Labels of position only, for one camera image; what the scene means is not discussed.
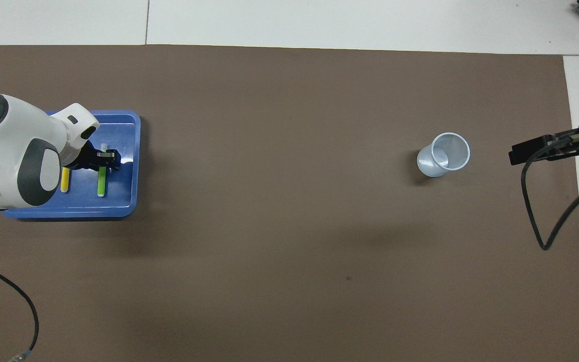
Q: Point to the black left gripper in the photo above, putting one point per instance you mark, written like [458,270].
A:
[86,158]

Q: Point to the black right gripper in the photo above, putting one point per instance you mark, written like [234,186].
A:
[568,143]

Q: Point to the green pen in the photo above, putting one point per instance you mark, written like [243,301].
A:
[102,181]

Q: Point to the yellow pen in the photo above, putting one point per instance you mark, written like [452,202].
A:
[65,180]

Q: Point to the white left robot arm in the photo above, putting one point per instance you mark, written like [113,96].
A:
[18,151]

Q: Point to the blue plastic tray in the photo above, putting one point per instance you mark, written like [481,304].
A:
[123,191]

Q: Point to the clear plastic cup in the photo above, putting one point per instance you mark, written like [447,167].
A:
[443,161]

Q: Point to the brown table mat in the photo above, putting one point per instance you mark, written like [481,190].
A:
[269,251]

